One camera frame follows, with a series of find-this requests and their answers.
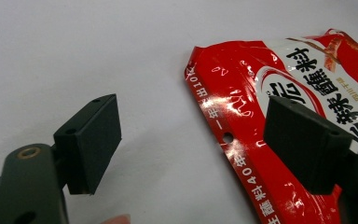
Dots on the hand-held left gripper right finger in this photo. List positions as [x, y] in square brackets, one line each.
[304, 149]

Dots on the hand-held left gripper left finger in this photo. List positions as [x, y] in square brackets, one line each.
[87, 146]

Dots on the red seasoning packet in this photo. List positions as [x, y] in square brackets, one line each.
[254, 149]

